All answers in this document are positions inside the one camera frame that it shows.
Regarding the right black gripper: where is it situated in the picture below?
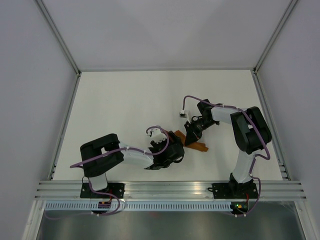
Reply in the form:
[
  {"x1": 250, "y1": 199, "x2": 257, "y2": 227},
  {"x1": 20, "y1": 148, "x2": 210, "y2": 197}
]
[{"x1": 184, "y1": 117, "x2": 217, "y2": 146}]

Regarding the orange-brown cloth napkin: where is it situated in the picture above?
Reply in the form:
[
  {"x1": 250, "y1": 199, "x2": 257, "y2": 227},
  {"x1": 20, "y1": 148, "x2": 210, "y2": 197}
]
[{"x1": 174, "y1": 130, "x2": 209, "y2": 152}]

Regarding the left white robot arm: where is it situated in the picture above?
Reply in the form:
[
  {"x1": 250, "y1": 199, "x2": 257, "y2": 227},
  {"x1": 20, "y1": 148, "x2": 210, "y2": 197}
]
[{"x1": 71, "y1": 126, "x2": 185, "y2": 198}]

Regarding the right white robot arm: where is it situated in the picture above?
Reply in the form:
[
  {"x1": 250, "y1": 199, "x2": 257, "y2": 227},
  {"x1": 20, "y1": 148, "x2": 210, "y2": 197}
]
[{"x1": 184, "y1": 99, "x2": 272, "y2": 199}]

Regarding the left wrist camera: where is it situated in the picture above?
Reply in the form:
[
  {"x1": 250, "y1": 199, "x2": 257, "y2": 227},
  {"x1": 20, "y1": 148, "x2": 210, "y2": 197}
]
[{"x1": 146, "y1": 128, "x2": 168, "y2": 144}]

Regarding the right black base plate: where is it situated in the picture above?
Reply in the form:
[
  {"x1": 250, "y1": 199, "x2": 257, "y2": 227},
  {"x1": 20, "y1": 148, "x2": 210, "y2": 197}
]
[{"x1": 211, "y1": 183, "x2": 258, "y2": 200}]

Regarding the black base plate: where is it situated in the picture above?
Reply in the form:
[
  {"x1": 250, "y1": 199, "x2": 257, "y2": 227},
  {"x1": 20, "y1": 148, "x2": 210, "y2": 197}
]
[
  {"x1": 211, "y1": 183, "x2": 258, "y2": 200},
  {"x1": 80, "y1": 182, "x2": 125, "y2": 199}
]

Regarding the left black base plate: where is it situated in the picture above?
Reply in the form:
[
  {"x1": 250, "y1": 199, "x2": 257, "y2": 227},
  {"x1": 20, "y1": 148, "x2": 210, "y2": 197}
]
[{"x1": 80, "y1": 182, "x2": 125, "y2": 199}]

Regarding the right aluminium frame post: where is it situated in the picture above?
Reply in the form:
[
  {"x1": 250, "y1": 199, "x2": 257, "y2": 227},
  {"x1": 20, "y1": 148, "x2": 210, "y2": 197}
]
[{"x1": 252, "y1": 0, "x2": 301, "y2": 75}]

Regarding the aluminium frame post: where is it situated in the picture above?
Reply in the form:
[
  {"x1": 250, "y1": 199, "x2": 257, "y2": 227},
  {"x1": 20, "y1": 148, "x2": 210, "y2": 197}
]
[
  {"x1": 252, "y1": 0, "x2": 301, "y2": 75},
  {"x1": 33, "y1": 0, "x2": 82, "y2": 76}
]

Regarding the aluminium mounting rail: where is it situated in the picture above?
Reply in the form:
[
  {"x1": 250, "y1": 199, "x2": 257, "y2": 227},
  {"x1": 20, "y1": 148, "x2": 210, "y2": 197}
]
[{"x1": 34, "y1": 180, "x2": 307, "y2": 202}]

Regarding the white slotted cable duct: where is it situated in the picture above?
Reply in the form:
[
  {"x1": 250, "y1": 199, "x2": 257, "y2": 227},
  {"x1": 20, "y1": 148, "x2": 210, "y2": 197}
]
[{"x1": 45, "y1": 200, "x2": 232, "y2": 212}]

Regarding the left aluminium frame post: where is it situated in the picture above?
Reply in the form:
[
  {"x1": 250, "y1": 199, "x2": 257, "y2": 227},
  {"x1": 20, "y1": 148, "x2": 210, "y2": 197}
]
[{"x1": 33, "y1": 0, "x2": 82, "y2": 76}]

